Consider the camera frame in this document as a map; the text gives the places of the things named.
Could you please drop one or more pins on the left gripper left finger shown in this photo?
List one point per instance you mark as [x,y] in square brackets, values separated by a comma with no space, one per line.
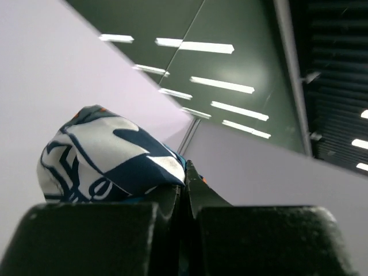
[164,255]

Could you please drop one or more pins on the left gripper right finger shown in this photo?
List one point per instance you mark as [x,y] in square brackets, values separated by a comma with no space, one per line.
[198,195]

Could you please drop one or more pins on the blue orange patterned shorts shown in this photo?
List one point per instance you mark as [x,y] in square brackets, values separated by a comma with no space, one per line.
[99,156]

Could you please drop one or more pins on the left aluminium frame post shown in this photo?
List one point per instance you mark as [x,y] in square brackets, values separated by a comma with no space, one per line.
[188,136]

